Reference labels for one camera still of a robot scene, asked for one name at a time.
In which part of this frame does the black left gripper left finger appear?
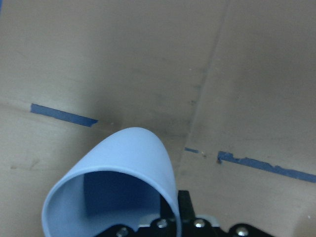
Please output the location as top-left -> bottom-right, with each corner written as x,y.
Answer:
159,195 -> 175,222

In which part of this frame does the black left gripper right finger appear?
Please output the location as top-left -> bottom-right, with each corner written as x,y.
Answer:
178,190 -> 196,224

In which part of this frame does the light blue plastic cup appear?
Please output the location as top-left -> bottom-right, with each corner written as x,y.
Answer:
41,127 -> 182,237

